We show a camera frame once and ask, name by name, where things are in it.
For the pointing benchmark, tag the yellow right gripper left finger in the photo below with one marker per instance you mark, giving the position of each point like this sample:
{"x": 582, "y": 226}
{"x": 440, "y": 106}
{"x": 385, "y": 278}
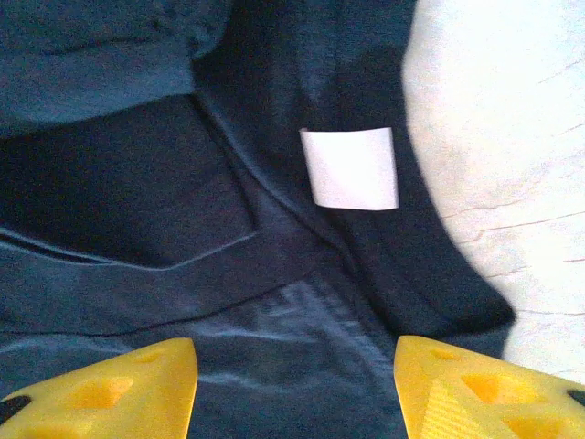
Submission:
{"x": 100, "y": 398}

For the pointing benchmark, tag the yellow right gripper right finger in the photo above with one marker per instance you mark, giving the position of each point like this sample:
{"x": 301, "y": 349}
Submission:
{"x": 480, "y": 398}

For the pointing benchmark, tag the navy blue t-shirt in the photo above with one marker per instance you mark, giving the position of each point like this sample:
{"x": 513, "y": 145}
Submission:
{"x": 137, "y": 183}

